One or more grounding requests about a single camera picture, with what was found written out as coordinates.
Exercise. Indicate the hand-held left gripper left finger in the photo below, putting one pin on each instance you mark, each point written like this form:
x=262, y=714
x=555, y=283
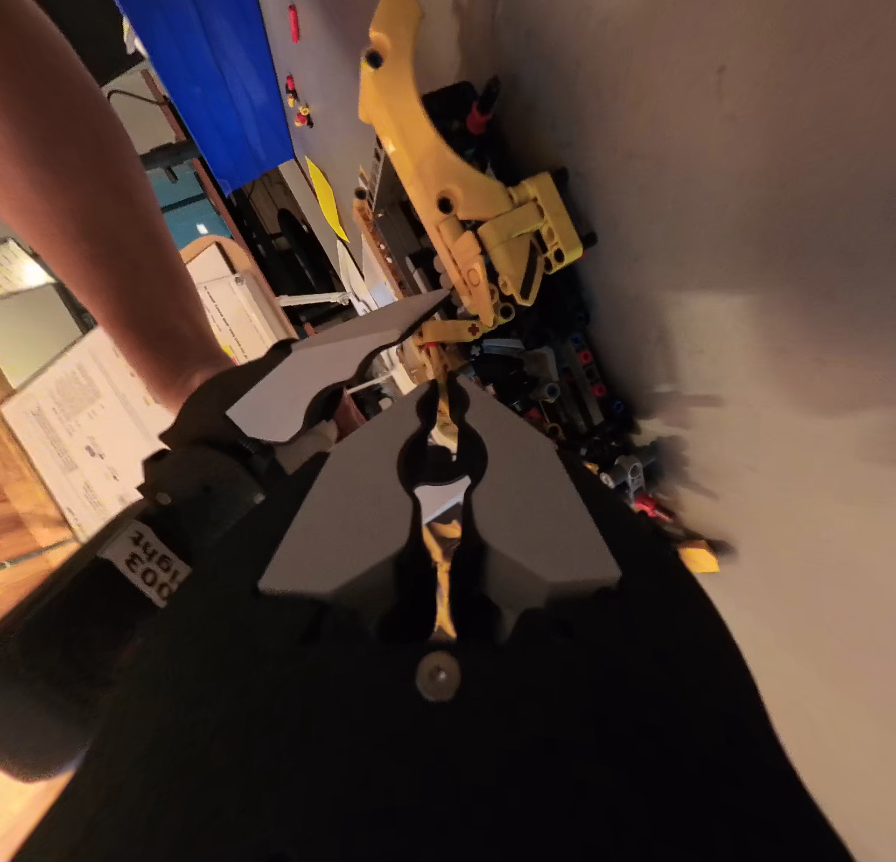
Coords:
x=336, y=526

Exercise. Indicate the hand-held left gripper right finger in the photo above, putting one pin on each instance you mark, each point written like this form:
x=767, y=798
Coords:
x=546, y=526

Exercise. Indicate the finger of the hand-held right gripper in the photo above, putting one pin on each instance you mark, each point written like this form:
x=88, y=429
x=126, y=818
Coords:
x=315, y=365

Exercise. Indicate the yellow toy brick model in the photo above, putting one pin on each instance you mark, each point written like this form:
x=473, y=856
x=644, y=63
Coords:
x=420, y=141

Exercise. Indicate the white lamp stand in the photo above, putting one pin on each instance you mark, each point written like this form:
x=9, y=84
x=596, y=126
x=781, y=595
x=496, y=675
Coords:
x=315, y=298

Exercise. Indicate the white printed board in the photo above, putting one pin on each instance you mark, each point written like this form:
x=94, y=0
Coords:
x=231, y=309

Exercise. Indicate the printed paper sheet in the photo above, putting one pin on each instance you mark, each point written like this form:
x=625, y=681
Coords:
x=70, y=428

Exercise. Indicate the cluster of small brick pieces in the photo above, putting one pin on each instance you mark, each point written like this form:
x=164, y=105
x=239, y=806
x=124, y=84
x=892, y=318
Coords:
x=298, y=102

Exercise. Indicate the blue plastic bin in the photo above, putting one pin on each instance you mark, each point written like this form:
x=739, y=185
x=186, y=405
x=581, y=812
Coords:
x=210, y=57

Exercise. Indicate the long red brick axle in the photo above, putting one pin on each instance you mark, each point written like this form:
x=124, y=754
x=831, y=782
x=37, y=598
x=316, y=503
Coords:
x=292, y=22

